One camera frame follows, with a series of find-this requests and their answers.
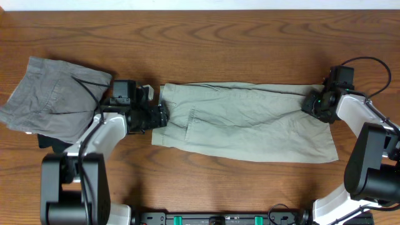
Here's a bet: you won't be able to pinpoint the khaki green shorts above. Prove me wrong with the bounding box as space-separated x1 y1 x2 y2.
152 82 338 164

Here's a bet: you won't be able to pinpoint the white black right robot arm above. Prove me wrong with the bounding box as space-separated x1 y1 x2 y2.
295 89 399 224

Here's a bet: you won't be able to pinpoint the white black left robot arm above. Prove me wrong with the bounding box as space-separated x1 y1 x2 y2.
40 81 168 224

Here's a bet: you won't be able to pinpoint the folded grey shorts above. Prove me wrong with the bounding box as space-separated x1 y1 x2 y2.
1 56 112 143

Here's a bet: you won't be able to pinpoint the folded black garment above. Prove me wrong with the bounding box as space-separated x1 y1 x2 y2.
37 134 72 153

